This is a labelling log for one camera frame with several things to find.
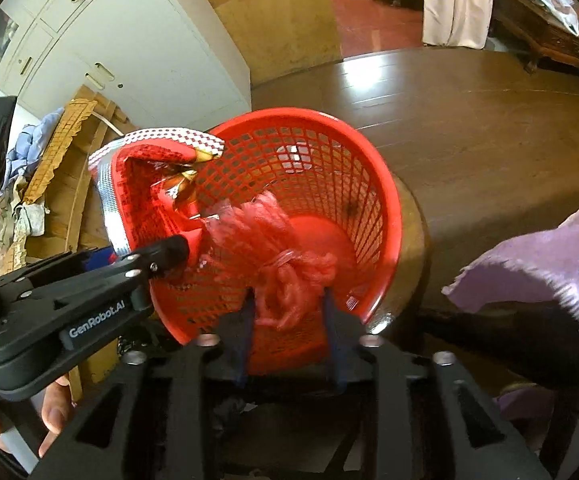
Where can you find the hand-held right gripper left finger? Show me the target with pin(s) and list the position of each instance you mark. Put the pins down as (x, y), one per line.
(248, 340)

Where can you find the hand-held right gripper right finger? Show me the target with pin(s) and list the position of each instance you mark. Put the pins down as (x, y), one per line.
(334, 340)

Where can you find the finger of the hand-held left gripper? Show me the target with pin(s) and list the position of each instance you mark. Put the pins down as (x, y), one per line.
(169, 252)
(99, 257)

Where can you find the red white snack packet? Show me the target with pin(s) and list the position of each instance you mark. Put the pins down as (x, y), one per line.
(119, 180)

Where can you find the red plastic bag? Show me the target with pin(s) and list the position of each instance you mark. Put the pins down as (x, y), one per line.
(269, 230)

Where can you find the red plastic mesh basket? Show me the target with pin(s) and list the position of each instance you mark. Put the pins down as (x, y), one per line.
(319, 160)

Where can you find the person's left hand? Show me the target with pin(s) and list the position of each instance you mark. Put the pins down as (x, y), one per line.
(56, 410)

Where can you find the beige cloth bundle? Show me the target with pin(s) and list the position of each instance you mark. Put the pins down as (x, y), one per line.
(19, 220)

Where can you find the woven bamboo mat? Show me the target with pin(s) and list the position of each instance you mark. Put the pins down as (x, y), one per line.
(64, 130)

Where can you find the light blue cloth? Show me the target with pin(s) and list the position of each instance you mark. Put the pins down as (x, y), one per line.
(34, 140)

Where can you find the purple cloth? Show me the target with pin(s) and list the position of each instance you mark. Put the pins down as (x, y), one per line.
(519, 270)

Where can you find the white cabinet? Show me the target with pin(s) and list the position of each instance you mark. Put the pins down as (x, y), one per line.
(144, 35)

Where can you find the floral curtain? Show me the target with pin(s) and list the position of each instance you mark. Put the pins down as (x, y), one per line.
(457, 0)

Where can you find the wooden side table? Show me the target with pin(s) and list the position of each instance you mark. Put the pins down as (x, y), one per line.
(544, 30)

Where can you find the white plastic bag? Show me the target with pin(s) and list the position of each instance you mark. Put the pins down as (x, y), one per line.
(554, 0)

